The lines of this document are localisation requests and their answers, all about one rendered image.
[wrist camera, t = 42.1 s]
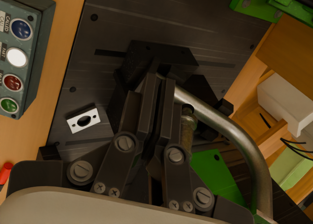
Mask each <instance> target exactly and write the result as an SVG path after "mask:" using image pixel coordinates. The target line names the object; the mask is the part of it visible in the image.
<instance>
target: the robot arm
mask: <svg viewBox="0 0 313 224"><path fill-rule="evenodd" d="M175 84H176V80H174V79H170V78H165V79H162V80H161V82H160V84H159V78H158V77H157V75H156V74H153V73H149V72H147V74H146V76H145V79H144V82H143V85H142V87H141V90H140V93H137V92H134V91H130V90H129V91H128V94H127V97H126V101H125V104H124V108H123V112H122V117H121V121H120V126H119V130H118V133H116V134H115V135H114V136H113V138H112V141H110V142H108V143H106V144H104V145H102V146H100V147H98V148H97V149H95V150H93V151H91V152H89V153H87V154H85V155H83V156H81V157H79V158H77V159H75V160H74V161H72V162H64V161H63V160H25V161H20V162H18V163H16V164H15V165H14V166H13V167H12V169H11V171H10V176H9V181H8V187H7V194H6V199H5V200H4V202H3V203H2V204H1V206H0V224H255V221H254V217H253V214H252V213H251V212H250V211H249V210H248V209H247V208H245V207H243V206H241V205H239V204H237V203H234V202H232V201H230V200H228V199H226V198H224V197H222V196H220V195H217V196H216V195H214V194H213V193H212V191H211V190H210V189H209V188H208V186H207V185H206V184H205V183H204V181H203V180H202V179H201V178H200V176H199V175H198V174H197V173H196V171H195V170H194V169H193V168H192V167H191V165H190V162H189V155H188V152H187V150H186V149H185V148H184V147H183V146H182V145H180V129H181V114H182V105H181V104H178V103H175V102H174V95H175ZM158 85H159V86H158ZM141 153H142V157H141V160H144V163H143V165H144V166H146V170H147V171H148V173H149V204H144V203H140V202H135V201H130V200H125V199H121V196H122V192H123V190H124V187H125V184H126V181H127V179H128V176H129V172H130V169H131V168H133V167H135V165H136V163H137V161H138V159H139V157H140V155H141Z"/></svg>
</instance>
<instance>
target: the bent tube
mask: <svg viewBox="0 0 313 224"><path fill-rule="evenodd" d="M156 75H157V77H159V78H161V79H165V78H166V77H164V76H163V75H161V74H160V73H158V72H156ZM174 102H175V103H178V104H181V105H183V104H186V103H187V104H191V105H192V106H193V107H194V113H193V114H194V115H195V116H196V118H197V119H198V120H200V121H201V122H203V123H205V124H206V125H208V126H209V127H211V128H213V129H214V130H216V131H217V132H219V133H221V134H222V135H224V136H225V137H226V138H227V139H229V140H230V141H231V142H232V143H233V144H234V145H235V147H236V148H237V149H238V150H239V152H240V153H241V155H242V157H243V158H244V160H245V162H246V164H247V167H248V169H249V172H250V176H251V183H252V184H251V208H250V212H251V213H252V214H253V217H254V221H255V224H278V223H277V222H275V221H274V220H273V205H272V179H271V175H270V171H269V168H268V165H267V163H266V160H265V158H264V156H263V154H262V152H261V151H260V149H259V147H258V146H257V144H256V143H255V142H254V140H253V139H252V138H251V137H250V135H249V134H248V133H247V132H246V131H245V130H244V129H243V128H242V127H241V126H240V125H238V124H237V123H236V122H235V121H233V120H232V119H230V118H229V117H227V116H226V115H224V114H222V113H221V112H219V111H218V110H216V109H215V108H213V107H212V106H210V105H208V104H207V103H205V102H204V101H202V100H200V99H199V98H197V97H196V96H194V95H193V94H191V93H190V92H188V91H186V90H185V89H183V88H182V87H180V86H178V85H177V84H175V95H174Z"/></svg>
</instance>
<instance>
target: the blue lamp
mask: <svg viewBox="0 0 313 224"><path fill-rule="evenodd" d="M11 29H12V32H13V33H14V35H16V36H17V37H18V38H21V39H26V38H28V37H29V36H30V34H31V31H30V27H29V26H28V24H27V23H25V22H23V21H21V20H16V21H14V22H13V23H12V25H11Z"/></svg>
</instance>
